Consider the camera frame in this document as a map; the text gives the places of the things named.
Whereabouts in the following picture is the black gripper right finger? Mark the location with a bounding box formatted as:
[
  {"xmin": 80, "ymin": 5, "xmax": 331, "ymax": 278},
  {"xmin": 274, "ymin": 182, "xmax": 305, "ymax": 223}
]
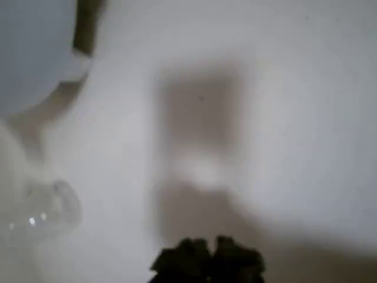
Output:
[{"xmin": 210, "ymin": 235, "xmax": 266, "ymax": 283}]

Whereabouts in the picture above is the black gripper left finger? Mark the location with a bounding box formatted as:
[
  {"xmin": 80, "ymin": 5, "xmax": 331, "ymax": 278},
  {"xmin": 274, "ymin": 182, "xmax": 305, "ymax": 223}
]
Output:
[{"xmin": 150, "ymin": 237, "xmax": 213, "ymax": 283}]

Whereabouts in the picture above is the clear plastic water bottle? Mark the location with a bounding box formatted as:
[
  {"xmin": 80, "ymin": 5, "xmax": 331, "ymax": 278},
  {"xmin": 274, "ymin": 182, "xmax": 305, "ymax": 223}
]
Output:
[{"xmin": 0, "ymin": 123, "xmax": 84, "ymax": 251}]

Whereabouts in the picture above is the white rice cooker body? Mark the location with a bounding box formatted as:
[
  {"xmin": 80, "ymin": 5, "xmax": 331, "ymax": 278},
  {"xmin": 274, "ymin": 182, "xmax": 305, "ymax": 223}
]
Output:
[{"xmin": 0, "ymin": 0, "xmax": 94, "ymax": 119}]

